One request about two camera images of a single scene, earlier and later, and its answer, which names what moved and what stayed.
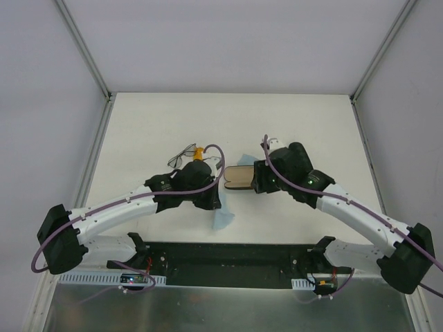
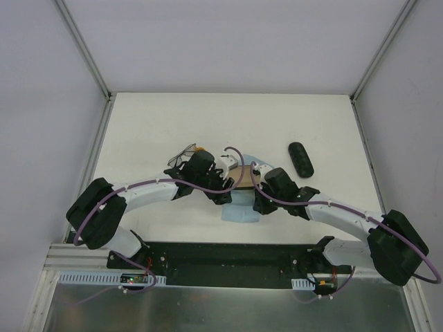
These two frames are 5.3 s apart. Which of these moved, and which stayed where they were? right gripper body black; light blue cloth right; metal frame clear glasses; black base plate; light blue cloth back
Moved: light blue cloth back; right gripper body black
Stayed: light blue cloth right; metal frame clear glasses; black base plate
